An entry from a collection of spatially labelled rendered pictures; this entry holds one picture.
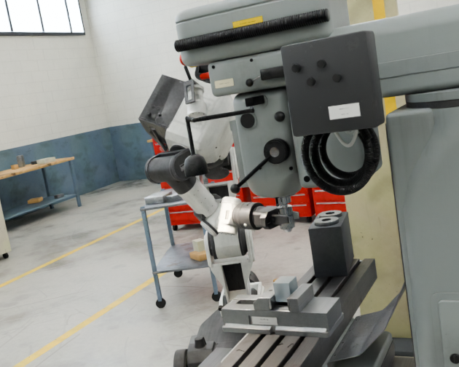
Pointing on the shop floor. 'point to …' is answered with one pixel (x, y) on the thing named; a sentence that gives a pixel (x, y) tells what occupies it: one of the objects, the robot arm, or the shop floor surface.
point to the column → (436, 221)
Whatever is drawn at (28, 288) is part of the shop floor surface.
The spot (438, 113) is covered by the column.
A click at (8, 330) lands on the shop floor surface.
